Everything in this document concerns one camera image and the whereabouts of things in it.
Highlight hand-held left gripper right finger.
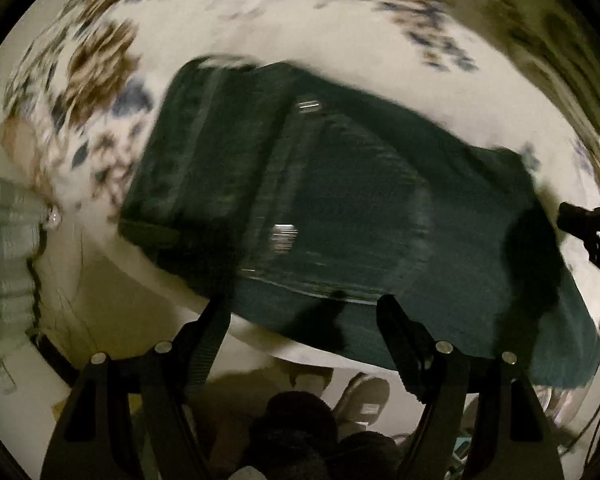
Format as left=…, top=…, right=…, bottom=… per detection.
left=376, top=294, right=566, bottom=480

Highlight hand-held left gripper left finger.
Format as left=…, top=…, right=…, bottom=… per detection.
left=40, top=294, right=231, bottom=480

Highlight dark blue denim pants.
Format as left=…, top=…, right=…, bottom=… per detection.
left=117, top=56, right=600, bottom=390

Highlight grey sneaker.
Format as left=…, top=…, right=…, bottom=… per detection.
left=334, top=372, right=391, bottom=438
left=284, top=364, right=335, bottom=397

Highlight black fuzzy slipper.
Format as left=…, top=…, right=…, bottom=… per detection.
left=244, top=391, right=341, bottom=478
left=327, top=431, right=407, bottom=480

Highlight stack of folded clothes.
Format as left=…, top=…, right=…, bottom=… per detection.
left=445, top=0, right=600, bottom=136

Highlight green plaid cloth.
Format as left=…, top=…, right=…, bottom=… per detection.
left=0, top=170, right=49, bottom=348

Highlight white floral blanket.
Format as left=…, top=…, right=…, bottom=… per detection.
left=0, top=0, right=600, bottom=376

